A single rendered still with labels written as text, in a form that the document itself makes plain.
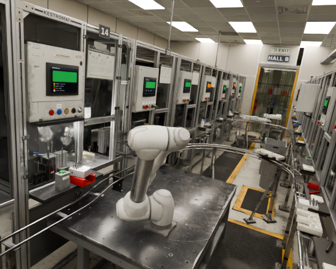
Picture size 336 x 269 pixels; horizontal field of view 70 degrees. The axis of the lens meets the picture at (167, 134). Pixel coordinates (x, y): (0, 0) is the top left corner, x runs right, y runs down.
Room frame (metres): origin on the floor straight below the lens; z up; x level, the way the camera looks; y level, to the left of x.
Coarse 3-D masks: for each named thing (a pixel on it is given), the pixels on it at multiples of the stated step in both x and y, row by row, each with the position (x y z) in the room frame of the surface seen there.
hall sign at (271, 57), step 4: (268, 56) 9.22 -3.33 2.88; (272, 56) 9.16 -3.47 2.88; (276, 56) 9.11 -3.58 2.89; (280, 56) 9.05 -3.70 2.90; (284, 56) 9.00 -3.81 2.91; (288, 56) 8.94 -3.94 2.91; (268, 60) 9.21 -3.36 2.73; (272, 60) 9.15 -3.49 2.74; (276, 60) 9.09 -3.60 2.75; (280, 60) 9.03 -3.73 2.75; (284, 60) 8.98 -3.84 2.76; (288, 60) 8.93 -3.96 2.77
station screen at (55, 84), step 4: (52, 68) 1.50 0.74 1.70; (56, 68) 1.53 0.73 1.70; (60, 68) 1.55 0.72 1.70; (64, 68) 1.58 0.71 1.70; (68, 68) 1.61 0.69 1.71; (72, 68) 1.64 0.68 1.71; (52, 72) 1.50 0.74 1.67; (72, 72) 1.64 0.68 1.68; (76, 72) 1.67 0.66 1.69; (52, 76) 1.50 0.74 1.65; (52, 80) 1.50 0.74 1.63; (76, 80) 1.67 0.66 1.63; (52, 84) 1.50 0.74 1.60; (56, 84) 1.53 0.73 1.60; (60, 84) 1.55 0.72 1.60; (64, 84) 1.58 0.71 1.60; (68, 84) 1.61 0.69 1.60; (72, 84) 1.64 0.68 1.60; (76, 84) 1.67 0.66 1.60; (52, 88) 1.50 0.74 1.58; (56, 88) 1.53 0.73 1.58; (60, 88) 1.55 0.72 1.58; (64, 88) 1.58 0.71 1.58; (68, 88) 1.61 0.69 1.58; (72, 88) 1.64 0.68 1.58; (76, 88) 1.68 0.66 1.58; (52, 92) 1.50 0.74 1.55; (56, 92) 1.53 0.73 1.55; (60, 92) 1.55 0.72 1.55; (64, 92) 1.58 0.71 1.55; (68, 92) 1.61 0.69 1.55; (72, 92) 1.64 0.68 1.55
